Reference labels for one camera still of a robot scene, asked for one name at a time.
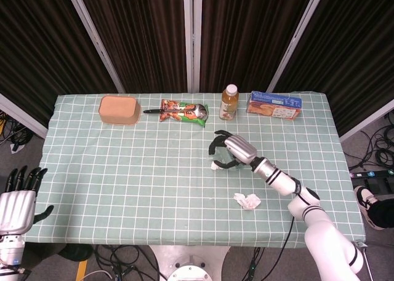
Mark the white double partition post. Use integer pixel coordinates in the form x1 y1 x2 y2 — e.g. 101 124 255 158
183 0 201 93

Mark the green checkered tablecloth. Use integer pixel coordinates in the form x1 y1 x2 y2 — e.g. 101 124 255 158
24 92 367 250

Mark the black power strip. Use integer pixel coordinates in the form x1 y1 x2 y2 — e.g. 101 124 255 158
350 169 394 180

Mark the orange and blue carton box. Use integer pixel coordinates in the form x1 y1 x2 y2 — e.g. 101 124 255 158
246 90 303 121

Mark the white paper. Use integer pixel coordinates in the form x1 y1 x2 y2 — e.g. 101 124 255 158
233 193 262 210

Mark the left silver and black robot hand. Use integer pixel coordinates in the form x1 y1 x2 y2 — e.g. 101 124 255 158
0 166 55 235

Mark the person leg in black trousers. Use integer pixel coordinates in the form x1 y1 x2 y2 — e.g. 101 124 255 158
368 197 394 230

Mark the orange and green snack bag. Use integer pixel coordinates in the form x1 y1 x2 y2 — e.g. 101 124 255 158
158 98 209 129

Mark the orange plastic container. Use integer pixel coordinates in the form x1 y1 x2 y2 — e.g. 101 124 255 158
98 95 142 127

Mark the white cable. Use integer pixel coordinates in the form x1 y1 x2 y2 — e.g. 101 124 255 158
84 270 113 281

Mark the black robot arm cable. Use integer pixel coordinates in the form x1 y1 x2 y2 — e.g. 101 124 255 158
278 216 296 250

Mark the right silver and black robot hand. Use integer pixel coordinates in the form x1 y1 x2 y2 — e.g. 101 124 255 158
208 129 258 170

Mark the black floor cable bundle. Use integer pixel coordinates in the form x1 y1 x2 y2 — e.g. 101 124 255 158
92 245 163 281
0 111 34 154
344 111 394 171

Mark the white and black sneaker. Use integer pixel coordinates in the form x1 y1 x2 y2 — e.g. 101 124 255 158
353 185 376 229

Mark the white partition bottom rail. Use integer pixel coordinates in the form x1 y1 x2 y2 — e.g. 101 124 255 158
0 93 49 140
338 99 394 143

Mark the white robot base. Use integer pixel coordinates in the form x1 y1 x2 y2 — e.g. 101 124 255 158
149 245 230 281

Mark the metal spoon with black handle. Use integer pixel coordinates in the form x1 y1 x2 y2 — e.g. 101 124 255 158
143 103 207 121

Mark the yellow tea bottle white cap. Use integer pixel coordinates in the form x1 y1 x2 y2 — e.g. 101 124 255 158
219 84 239 121

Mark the dark corrugated partition panel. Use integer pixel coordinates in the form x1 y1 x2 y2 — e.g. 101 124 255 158
273 0 394 137
0 0 121 128
199 0 316 93
76 0 188 93

